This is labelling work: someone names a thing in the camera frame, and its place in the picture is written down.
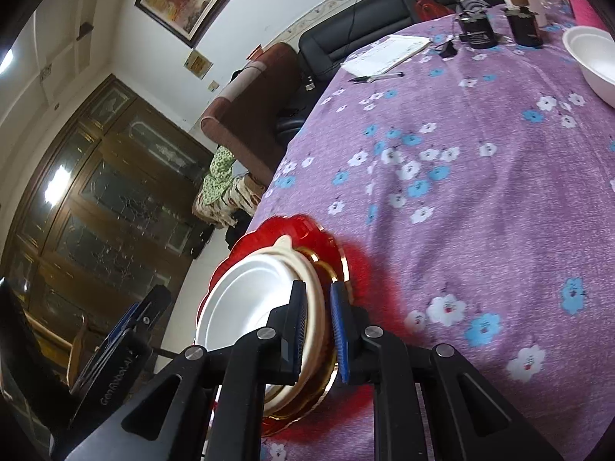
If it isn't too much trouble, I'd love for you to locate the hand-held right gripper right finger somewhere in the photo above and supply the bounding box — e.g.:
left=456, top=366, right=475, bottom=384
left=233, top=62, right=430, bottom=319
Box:
left=329, top=282, right=565, bottom=461

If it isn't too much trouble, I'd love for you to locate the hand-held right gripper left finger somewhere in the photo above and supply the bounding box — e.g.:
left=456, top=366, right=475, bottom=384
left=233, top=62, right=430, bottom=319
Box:
left=50, top=279, right=308, bottom=461

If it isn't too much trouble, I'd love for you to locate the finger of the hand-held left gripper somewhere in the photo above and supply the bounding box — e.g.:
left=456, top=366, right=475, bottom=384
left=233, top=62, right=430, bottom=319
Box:
left=98, top=284, right=173, bottom=347

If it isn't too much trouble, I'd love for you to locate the cream plate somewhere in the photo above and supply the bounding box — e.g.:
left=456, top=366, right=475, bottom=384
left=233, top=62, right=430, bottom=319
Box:
left=197, top=234, right=332, bottom=404

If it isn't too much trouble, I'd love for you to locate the small white bowl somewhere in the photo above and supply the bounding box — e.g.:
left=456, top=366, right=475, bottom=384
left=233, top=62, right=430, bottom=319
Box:
left=197, top=250, right=313, bottom=352

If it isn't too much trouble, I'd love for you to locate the red and gold tray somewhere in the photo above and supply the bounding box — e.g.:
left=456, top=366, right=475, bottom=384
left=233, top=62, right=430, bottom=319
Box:
left=194, top=214, right=351, bottom=438

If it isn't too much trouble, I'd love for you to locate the wooden chair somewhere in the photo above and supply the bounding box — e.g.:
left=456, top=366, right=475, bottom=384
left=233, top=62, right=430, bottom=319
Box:
left=24, top=310, right=97, bottom=390

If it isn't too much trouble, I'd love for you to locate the wooden glass-door cabinet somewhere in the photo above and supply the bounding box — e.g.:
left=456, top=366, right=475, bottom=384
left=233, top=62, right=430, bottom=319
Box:
left=0, top=74, right=214, bottom=395

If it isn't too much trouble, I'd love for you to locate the brown patterned cushion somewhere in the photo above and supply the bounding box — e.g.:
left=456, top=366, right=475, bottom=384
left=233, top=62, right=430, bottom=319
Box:
left=211, top=173, right=266, bottom=229

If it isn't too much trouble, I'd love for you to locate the green patterned cloth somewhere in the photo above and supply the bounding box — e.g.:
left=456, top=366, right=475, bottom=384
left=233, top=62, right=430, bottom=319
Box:
left=192, top=145, right=236, bottom=217

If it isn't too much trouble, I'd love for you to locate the purple floral tablecloth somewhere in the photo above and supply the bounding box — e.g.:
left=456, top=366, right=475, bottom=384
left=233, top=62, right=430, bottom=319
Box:
left=206, top=2, right=615, bottom=461

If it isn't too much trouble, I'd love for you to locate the brown armchair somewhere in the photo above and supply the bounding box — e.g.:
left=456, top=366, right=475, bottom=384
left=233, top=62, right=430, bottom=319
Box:
left=201, top=42, right=301, bottom=188

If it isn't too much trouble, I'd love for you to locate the black pen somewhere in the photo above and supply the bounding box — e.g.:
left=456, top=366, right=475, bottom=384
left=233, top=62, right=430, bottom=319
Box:
left=348, top=72, right=405, bottom=83

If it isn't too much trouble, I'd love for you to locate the white notebook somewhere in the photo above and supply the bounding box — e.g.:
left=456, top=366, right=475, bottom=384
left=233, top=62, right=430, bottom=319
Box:
left=342, top=35, right=432, bottom=75

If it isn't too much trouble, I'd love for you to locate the black leather sofa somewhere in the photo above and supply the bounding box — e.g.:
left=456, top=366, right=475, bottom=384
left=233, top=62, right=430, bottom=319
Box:
left=276, top=0, right=549, bottom=145

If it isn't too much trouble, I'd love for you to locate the red bag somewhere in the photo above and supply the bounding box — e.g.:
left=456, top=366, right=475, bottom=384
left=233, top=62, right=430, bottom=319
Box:
left=416, top=0, right=455, bottom=22

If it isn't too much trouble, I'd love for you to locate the dark glass jar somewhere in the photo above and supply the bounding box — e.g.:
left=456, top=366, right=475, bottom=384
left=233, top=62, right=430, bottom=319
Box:
left=502, top=0, right=544, bottom=49

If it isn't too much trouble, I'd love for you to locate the small wall poster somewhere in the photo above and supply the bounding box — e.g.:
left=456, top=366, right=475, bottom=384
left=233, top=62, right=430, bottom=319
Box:
left=185, top=49, right=213, bottom=80

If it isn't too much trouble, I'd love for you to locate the black cable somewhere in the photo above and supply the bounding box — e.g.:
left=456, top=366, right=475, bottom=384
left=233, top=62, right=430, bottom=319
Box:
left=347, top=0, right=368, bottom=46

